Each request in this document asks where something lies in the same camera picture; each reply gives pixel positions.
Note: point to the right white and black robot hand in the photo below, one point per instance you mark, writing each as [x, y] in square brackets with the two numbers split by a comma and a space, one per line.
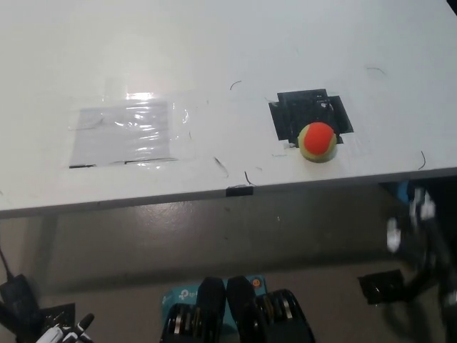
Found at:
[420, 211]

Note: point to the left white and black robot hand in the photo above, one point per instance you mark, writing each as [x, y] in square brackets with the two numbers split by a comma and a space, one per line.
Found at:
[73, 330]

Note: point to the orange and yellow tennis ball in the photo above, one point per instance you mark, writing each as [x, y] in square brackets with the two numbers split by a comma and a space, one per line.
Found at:
[317, 143]

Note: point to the black floor tape patch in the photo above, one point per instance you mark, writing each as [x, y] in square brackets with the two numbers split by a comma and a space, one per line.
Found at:
[383, 287]
[59, 314]

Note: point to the black power adapter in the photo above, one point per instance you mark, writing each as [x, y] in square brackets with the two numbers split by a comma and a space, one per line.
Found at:
[18, 300]

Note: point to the teal network device box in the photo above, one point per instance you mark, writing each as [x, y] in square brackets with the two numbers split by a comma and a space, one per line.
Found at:
[182, 294]

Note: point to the black tape patch on table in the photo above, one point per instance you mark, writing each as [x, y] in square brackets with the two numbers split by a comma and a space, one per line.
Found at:
[300, 112]

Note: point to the small black tape strip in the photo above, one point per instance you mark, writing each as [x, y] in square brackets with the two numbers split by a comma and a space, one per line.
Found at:
[239, 191]

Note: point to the clear plastic taped sheet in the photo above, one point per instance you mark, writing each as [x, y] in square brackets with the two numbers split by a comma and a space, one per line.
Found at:
[121, 130]

